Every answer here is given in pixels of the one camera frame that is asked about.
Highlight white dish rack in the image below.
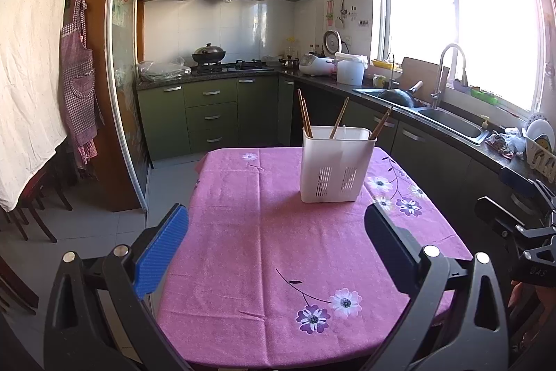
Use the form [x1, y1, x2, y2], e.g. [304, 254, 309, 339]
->
[523, 136, 556, 180]

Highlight green drawer base cabinets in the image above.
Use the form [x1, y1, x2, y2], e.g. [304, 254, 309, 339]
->
[137, 74, 296, 163]

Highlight steel double sink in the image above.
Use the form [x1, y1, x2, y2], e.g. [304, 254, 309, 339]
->
[354, 86, 493, 145]

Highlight white lined bucket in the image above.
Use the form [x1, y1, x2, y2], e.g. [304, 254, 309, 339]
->
[334, 52, 369, 86]

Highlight green plastic basket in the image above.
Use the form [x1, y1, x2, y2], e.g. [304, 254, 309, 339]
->
[471, 86, 499, 106]

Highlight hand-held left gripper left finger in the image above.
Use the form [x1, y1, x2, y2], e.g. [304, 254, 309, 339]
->
[43, 203, 190, 371]

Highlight dark wooden chopstick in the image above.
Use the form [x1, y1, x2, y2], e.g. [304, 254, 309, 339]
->
[368, 107, 393, 140]

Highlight brown wooden chopstick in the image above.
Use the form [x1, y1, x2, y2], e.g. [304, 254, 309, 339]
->
[301, 97, 313, 138]
[297, 88, 310, 138]

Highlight black lidded wok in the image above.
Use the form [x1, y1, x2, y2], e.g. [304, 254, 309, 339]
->
[192, 43, 227, 65]

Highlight black wok wooden handle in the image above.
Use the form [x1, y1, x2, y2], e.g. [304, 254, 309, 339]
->
[382, 81, 424, 108]

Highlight purple floral tablecloth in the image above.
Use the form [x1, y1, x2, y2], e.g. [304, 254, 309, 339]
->
[155, 147, 474, 369]

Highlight glass sliding door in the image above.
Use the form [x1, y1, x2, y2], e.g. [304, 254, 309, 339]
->
[106, 0, 150, 211]

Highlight hanging wall ornaments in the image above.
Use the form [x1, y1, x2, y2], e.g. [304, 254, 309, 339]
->
[326, 0, 370, 28]

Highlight crumpled rag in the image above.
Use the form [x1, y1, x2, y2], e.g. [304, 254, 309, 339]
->
[484, 132, 526, 159]

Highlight white rice cooker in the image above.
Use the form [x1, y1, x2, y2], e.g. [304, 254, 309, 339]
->
[299, 30, 344, 77]

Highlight checkered apron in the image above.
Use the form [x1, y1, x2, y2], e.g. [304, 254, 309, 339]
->
[59, 0, 105, 169]

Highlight person's right hand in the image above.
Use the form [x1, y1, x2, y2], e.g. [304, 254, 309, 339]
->
[507, 282, 556, 354]

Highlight light wooden chopstick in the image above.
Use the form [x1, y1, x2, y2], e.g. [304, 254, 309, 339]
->
[329, 97, 349, 139]
[369, 112, 391, 140]

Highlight small chrome faucet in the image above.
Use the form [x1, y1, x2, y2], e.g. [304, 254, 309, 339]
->
[386, 53, 398, 91]

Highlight black stone countertop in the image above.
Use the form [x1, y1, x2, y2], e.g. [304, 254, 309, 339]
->
[137, 64, 556, 198]

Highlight plastic bag of greens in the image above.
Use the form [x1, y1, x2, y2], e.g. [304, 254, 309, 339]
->
[137, 57, 193, 82]

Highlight wooden chair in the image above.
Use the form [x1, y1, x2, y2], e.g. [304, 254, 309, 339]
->
[0, 145, 74, 243]

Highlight tall chrome faucet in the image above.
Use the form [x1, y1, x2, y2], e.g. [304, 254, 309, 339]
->
[430, 43, 469, 110]

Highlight window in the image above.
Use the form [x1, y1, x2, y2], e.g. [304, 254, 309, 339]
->
[369, 0, 556, 115]

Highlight white cloth curtain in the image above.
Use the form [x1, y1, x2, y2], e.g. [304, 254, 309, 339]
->
[0, 0, 90, 213]

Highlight white plate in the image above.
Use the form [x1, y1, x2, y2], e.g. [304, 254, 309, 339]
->
[525, 112, 556, 146]

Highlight wooden cutting board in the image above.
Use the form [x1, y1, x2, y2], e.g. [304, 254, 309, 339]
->
[399, 57, 450, 102]

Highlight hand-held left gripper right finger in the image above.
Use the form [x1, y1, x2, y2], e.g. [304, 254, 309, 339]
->
[364, 201, 510, 371]

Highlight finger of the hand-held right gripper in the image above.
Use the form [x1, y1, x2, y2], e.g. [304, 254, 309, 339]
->
[499, 166, 556, 224]
[475, 196, 556, 254]

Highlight dark green sink cabinets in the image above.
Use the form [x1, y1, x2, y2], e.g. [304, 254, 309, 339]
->
[278, 75, 556, 259]

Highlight black gas stove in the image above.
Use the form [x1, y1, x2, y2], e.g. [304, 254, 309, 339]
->
[191, 59, 275, 75]

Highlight white plastic utensil holder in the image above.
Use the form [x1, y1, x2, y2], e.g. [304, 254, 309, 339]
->
[301, 126, 377, 203]

